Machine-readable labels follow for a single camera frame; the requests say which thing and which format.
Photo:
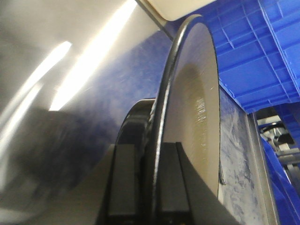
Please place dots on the large blue crate bottom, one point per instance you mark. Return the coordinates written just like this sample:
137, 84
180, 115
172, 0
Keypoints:
280, 134

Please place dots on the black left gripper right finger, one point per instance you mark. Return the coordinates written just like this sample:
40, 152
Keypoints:
184, 198

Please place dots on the large blue crate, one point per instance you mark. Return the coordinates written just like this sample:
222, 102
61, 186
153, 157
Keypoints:
258, 50
280, 134

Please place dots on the large blue crate top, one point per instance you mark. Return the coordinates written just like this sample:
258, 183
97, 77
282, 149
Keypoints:
258, 50

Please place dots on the beige plate black rim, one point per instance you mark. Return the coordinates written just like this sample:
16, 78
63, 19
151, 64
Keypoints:
186, 110

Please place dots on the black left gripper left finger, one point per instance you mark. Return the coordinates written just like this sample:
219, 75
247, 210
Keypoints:
122, 194

